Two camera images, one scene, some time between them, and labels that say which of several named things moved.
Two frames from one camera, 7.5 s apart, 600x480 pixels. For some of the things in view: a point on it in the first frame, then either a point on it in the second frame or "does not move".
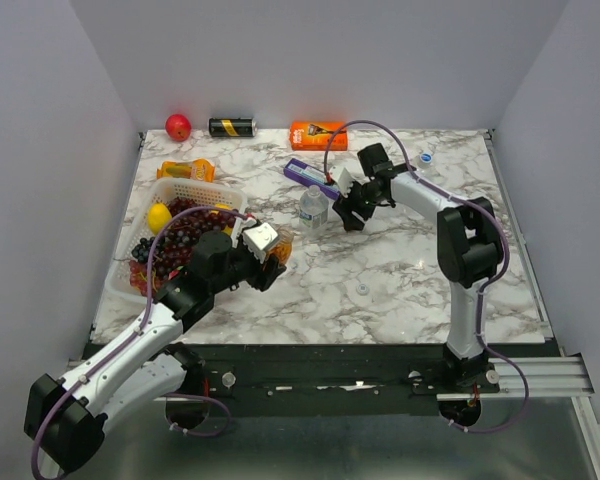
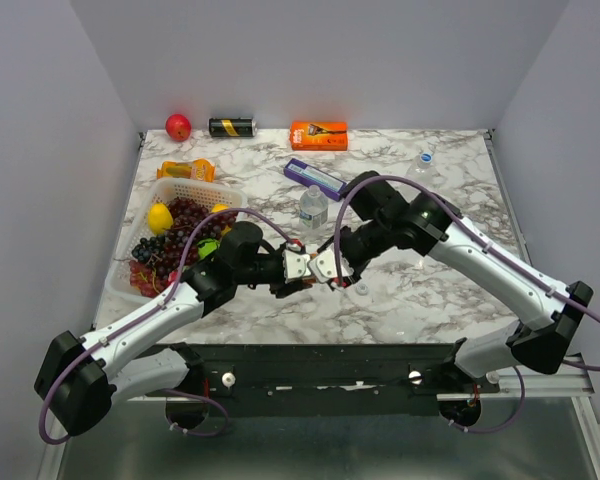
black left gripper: (262, 279) → (282, 290)
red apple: (178, 127) does not move
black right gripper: (344, 207) → (356, 266)
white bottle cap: (362, 289) does not move
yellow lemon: (226, 228) does not move
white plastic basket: (118, 281) does not move
